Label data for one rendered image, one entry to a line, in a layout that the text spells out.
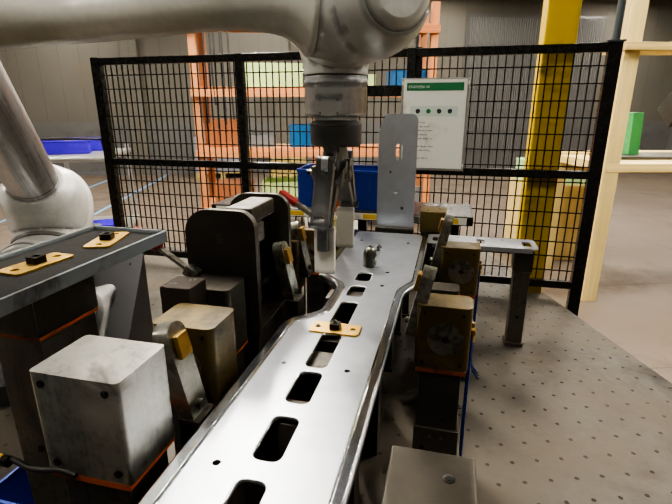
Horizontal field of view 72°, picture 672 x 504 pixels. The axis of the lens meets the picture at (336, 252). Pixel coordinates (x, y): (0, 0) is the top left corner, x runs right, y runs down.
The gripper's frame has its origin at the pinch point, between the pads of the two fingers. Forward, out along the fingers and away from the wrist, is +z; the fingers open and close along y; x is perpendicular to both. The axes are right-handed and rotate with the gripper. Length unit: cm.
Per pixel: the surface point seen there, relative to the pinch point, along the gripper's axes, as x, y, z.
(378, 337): 7.4, 1.4, 13.5
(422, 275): 13.5, -4.0, 4.2
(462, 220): 22, -79, 12
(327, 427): 4.9, 24.6, 13.4
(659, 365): 138, -193, 114
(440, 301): 16.7, -5.1, 9.0
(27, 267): -33.6, 24.3, -2.9
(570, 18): 50, -104, -49
